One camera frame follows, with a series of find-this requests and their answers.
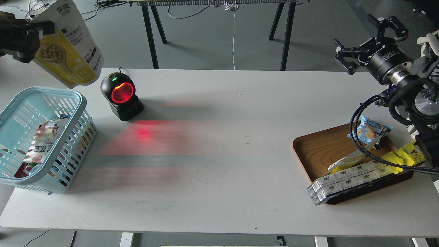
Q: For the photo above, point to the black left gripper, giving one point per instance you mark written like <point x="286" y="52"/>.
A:
<point x="20" y="39"/>

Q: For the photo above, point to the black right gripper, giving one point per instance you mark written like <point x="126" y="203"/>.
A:
<point x="386" y="63"/>

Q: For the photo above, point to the yellow white chickpea snack bag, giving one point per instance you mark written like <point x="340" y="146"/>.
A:
<point x="70" y="53"/>

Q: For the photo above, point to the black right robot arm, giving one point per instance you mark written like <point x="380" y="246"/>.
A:
<point x="414" y="99"/>

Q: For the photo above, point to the blue snack packet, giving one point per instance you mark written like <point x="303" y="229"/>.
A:
<point x="369" y="131"/>

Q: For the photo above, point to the light blue plastic basket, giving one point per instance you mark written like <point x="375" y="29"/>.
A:
<point x="20" y="121"/>

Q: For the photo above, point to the yellow cartoon face snack packet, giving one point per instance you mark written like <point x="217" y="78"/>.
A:
<point x="409" y="155"/>

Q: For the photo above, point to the red white snack bag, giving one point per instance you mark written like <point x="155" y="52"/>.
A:
<point x="43" y="141"/>

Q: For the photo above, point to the clear boxed snack upper pack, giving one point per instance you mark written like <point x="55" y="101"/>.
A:
<point x="351" y="177"/>

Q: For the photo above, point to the clear boxed snack pack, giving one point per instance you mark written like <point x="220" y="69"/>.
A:
<point x="324" y="195"/>
<point x="351" y="177"/>

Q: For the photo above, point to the clear boxed snack lower pack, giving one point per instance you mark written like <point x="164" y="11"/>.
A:
<point x="324" y="195"/>

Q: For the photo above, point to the black barcode scanner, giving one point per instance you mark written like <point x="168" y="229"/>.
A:
<point x="120" y="91"/>

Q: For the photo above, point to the black trestle table legs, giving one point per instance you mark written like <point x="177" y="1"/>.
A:
<point x="211" y="39"/>

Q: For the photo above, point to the white yellow flat pouch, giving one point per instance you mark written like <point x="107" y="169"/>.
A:
<point x="346" y="162"/>

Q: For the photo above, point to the brown wooden tray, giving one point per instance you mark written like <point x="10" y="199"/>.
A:
<point x="317" y="151"/>

